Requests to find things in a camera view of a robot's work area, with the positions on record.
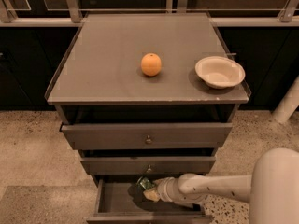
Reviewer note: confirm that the grey middle drawer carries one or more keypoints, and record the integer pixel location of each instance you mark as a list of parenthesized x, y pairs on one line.
[(153, 161)]

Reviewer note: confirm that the grey bottom drawer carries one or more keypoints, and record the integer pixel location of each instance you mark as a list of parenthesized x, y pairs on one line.
[(120, 200)]

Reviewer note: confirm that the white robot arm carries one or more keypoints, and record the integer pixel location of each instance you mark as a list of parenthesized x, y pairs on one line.
[(272, 190)]

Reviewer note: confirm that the grey drawer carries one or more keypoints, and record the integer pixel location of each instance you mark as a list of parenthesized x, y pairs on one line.
[(147, 127), (153, 161), (120, 200)]

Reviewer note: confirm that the white paper bowl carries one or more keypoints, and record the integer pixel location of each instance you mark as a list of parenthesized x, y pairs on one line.
[(220, 72)]

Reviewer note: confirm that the grey drawer cabinet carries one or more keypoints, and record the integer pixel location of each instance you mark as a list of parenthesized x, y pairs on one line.
[(103, 67)]

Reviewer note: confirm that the green soda can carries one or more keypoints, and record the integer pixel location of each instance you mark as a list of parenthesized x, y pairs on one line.
[(145, 183)]

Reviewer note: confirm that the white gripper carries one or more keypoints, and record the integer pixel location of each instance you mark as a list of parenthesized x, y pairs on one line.
[(163, 188)]

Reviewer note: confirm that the grey top drawer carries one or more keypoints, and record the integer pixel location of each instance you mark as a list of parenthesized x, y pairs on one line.
[(147, 127)]

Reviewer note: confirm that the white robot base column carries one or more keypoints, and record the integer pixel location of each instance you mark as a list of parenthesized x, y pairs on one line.
[(288, 104)]

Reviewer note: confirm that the metal window rail frame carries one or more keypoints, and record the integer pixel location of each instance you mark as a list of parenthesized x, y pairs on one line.
[(223, 13)]

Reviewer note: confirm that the orange fruit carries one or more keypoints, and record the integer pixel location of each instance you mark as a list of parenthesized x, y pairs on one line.
[(151, 64)]

